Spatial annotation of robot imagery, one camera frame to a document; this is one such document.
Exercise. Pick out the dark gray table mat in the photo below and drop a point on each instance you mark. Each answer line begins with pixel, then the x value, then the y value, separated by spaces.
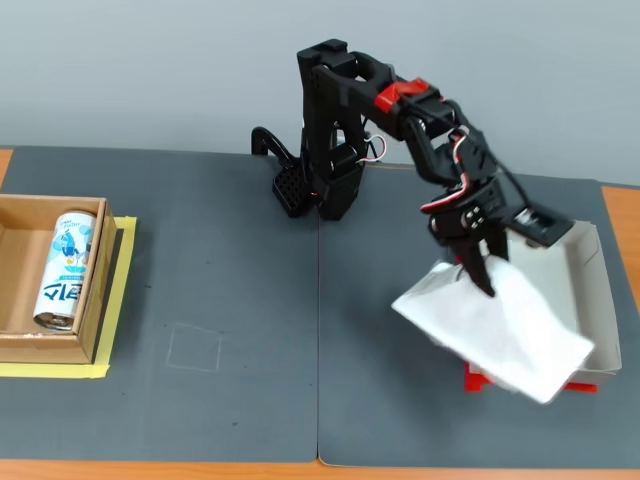
pixel 380 360
pixel 175 250

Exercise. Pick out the brown cardboard box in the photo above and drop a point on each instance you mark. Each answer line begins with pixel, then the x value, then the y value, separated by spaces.
pixel 25 260

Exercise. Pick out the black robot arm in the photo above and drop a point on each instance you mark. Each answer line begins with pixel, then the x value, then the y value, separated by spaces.
pixel 320 125

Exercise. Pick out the white packaged sandwich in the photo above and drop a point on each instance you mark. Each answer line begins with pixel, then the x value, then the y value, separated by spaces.
pixel 500 330

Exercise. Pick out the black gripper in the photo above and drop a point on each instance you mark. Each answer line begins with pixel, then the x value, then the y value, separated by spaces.
pixel 459 218

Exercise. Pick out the white blue drink can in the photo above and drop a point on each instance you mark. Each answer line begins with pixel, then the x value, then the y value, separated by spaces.
pixel 65 270

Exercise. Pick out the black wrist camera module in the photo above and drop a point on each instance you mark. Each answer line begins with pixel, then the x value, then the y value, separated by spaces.
pixel 540 227

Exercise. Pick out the red tray base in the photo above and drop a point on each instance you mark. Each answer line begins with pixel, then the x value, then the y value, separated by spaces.
pixel 477 382

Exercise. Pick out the black table clamp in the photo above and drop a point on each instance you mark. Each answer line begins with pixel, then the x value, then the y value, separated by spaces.
pixel 270 142

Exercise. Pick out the red tape on arm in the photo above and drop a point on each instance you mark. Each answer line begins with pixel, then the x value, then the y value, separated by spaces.
pixel 400 95

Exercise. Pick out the gray paper box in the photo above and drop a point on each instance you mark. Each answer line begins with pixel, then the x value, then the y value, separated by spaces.
pixel 590 280

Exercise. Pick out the yellow tape marker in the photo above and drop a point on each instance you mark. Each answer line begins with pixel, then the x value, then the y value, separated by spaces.
pixel 120 300

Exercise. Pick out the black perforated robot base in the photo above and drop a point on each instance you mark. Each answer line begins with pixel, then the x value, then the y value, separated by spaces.
pixel 290 192

